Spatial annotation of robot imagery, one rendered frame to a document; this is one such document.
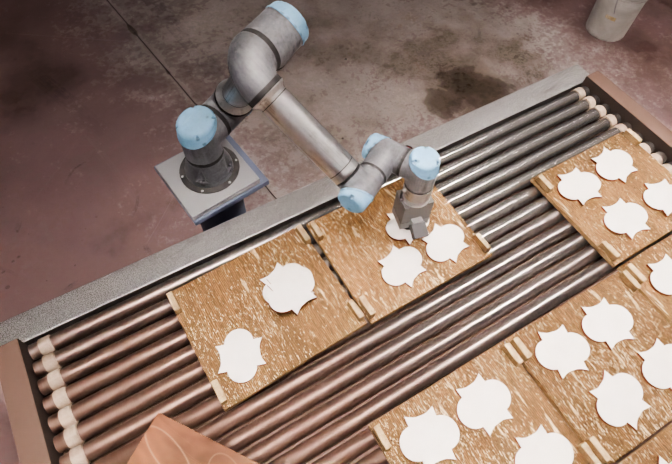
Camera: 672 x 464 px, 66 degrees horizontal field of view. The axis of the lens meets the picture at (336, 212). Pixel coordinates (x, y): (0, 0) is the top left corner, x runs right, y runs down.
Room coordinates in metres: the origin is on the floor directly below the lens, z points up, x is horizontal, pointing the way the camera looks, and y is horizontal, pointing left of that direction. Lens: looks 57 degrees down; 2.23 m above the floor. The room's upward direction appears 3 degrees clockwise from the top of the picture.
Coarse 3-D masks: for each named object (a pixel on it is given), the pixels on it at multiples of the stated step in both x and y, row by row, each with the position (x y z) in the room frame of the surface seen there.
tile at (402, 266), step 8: (392, 248) 0.72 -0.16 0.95; (408, 248) 0.72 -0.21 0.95; (392, 256) 0.70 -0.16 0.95; (400, 256) 0.70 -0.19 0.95; (408, 256) 0.70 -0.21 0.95; (416, 256) 0.70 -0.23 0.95; (384, 264) 0.67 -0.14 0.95; (392, 264) 0.67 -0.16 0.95; (400, 264) 0.67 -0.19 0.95; (408, 264) 0.67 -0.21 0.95; (416, 264) 0.67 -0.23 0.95; (384, 272) 0.65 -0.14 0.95; (392, 272) 0.65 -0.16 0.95; (400, 272) 0.65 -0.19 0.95; (408, 272) 0.65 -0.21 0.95; (416, 272) 0.65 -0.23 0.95; (384, 280) 0.62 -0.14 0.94; (392, 280) 0.62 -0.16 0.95; (400, 280) 0.62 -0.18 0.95; (408, 280) 0.62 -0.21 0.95
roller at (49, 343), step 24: (576, 96) 1.40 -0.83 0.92; (528, 120) 1.27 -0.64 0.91; (480, 144) 1.16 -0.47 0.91; (312, 216) 0.83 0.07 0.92; (264, 240) 0.74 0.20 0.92; (216, 264) 0.66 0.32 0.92; (168, 288) 0.58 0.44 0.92; (120, 312) 0.50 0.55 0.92; (48, 336) 0.43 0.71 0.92; (72, 336) 0.43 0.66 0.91
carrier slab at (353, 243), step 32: (384, 192) 0.92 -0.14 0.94; (320, 224) 0.79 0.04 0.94; (352, 224) 0.80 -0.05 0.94; (384, 224) 0.81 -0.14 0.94; (352, 256) 0.69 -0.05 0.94; (384, 256) 0.70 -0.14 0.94; (480, 256) 0.72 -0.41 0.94; (352, 288) 0.60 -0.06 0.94; (384, 288) 0.60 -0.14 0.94; (416, 288) 0.61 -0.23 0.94
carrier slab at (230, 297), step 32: (256, 256) 0.68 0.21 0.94; (288, 256) 0.68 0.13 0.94; (320, 256) 0.69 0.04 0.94; (192, 288) 0.57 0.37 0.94; (224, 288) 0.58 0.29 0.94; (256, 288) 0.58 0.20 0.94; (320, 288) 0.59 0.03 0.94; (192, 320) 0.48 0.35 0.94; (224, 320) 0.49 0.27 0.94; (256, 320) 0.49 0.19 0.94; (288, 320) 0.50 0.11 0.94; (320, 320) 0.50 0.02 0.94; (352, 320) 0.51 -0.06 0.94; (288, 352) 0.41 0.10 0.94; (320, 352) 0.42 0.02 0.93; (224, 384) 0.33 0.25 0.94; (256, 384) 0.33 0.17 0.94
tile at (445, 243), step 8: (448, 224) 0.81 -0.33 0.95; (432, 232) 0.78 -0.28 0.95; (440, 232) 0.78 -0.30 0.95; (448, 232) 0.78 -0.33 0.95; (456, 232) 0.79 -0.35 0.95; (424, 240) 0.75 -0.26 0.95; (432, 240) 0.75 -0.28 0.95; (440, 240) 0.76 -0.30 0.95; (448, 240) 0.76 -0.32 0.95; (456, 240) 0.76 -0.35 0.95; (432, 248) 0.73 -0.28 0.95; (440, 248) 0.73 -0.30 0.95; (448, 248) 0.73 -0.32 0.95; (456, 248) 0.73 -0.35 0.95; (464, 248) 0.74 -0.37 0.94; (432, 256) 0.70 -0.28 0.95; (440, 256) 0.70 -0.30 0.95; (448, 256) 0.71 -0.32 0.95; (456, 256) 0.71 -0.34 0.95
